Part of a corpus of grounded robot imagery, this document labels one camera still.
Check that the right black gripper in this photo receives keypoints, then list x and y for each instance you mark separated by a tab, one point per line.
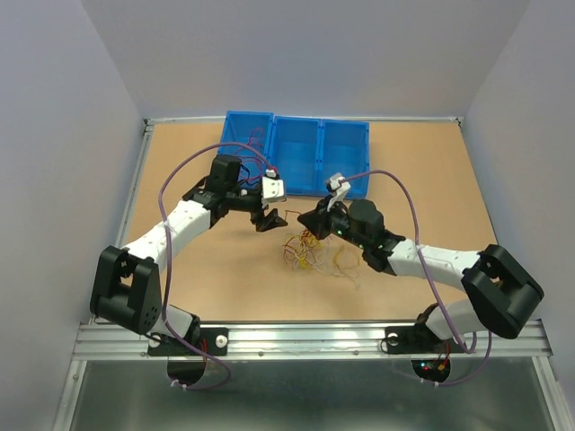
312	221

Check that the right blue bin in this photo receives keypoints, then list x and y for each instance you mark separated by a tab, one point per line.
343	148

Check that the middle blue bin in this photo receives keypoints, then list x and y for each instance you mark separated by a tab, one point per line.
294	146

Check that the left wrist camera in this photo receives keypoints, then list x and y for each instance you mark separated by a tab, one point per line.
272	191

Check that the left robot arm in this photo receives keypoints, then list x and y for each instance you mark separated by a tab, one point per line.
127	289

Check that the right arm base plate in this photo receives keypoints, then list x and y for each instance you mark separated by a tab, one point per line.
414	340

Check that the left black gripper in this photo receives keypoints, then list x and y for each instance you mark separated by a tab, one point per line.
269	221

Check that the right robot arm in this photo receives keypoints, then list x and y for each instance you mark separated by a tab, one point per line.
501	295

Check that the aluminium front rail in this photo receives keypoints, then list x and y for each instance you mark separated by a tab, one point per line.
253	341

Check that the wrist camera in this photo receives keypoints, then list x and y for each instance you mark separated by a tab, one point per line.
338	188
272	191

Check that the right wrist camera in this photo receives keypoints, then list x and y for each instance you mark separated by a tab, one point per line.
338	188

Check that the blue bin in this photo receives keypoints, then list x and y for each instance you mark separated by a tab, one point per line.
343	148
252	129
294	146

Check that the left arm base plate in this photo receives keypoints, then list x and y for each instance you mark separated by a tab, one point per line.
210	340

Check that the left blue bin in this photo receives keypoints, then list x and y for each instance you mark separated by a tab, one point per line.
252	129

